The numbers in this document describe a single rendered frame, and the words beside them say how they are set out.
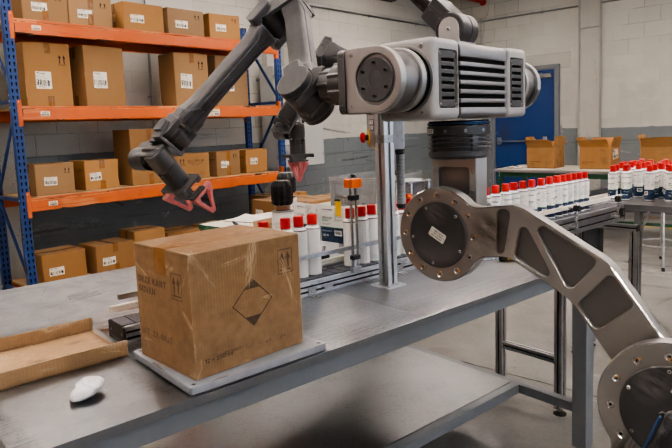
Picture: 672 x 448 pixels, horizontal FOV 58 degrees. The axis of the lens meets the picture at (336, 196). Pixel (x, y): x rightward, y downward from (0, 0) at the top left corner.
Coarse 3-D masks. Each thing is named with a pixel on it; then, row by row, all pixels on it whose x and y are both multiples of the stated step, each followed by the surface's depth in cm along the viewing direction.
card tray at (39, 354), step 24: (24, 336) 157; (48, 336) 161; (72, 336) 164; (96, 336) 163; (0, 360) 148; (24, 360) 147; (48, 360) 137; (72, 360) 140; (96, 360) 144; (0, 384) 131
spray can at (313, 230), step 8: (312, 216) 199; (312, 224) 199; (312, 232) 198; (312, 240) 199; (320, 240) 201; (312, 248) 199; (320, 248) 201; (320, 256) 201; (312, 264) 200; (320, 264) 201; (312, 272) 200; (320, 272) 201
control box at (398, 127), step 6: (396, 126) 199; (402, 126) 200; (372, 132) 203; (396, 132) 200; (402, 132) 200; (372, 138) 204; (396, 138) 200; (402, 138) 200; (372, 144) 204; (396, 144) 200; (402, 144) 200
